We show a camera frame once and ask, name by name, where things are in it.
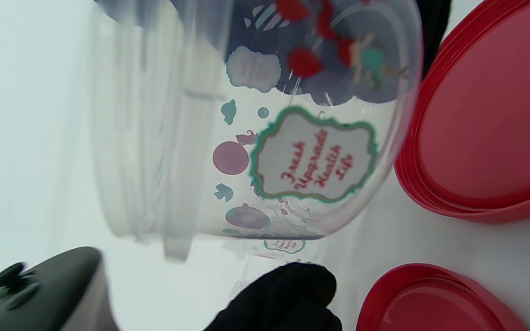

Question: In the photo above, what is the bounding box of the black white hand controller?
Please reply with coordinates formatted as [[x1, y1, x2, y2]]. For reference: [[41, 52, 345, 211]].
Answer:
[[0, 247, 121, 331]]

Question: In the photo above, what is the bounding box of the small clear printed food container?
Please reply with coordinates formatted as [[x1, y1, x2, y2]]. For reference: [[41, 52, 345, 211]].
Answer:
[[88, 0, 424, 263]]

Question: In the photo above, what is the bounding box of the person's right hand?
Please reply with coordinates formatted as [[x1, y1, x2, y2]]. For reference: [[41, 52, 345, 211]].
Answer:
[[415, 0, 453, 80]]

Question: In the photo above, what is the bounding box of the small red container lid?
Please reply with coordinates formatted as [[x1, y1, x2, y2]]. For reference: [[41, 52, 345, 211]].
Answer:
[[356, 263, 530, 331]]

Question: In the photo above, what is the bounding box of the person's left hand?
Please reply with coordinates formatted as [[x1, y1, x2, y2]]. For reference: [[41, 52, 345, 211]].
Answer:
[[203, 262, 343, 331]]

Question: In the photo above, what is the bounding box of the medium red container lid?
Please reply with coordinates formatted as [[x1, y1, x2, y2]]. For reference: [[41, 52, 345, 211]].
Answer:
[[394, 0, 530, 224]]

